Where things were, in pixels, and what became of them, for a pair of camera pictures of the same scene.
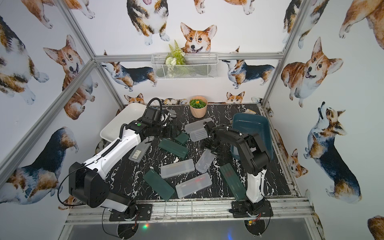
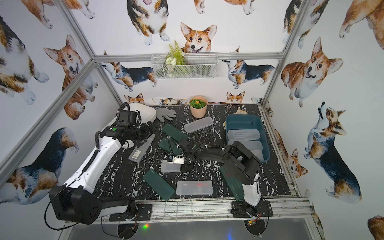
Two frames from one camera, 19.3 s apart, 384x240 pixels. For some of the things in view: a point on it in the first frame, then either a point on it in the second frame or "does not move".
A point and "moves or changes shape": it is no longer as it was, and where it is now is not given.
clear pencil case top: [190, 127] does not move
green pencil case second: [173, 148] does not move
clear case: [138, 152] does not move
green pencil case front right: [233, 181] does not move
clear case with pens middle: [177, 168] moves or changes shape
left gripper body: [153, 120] -> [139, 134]
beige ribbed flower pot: [198, 106] does not move
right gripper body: [215, 147] -> [187, 164]
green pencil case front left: [159, 185] does not move
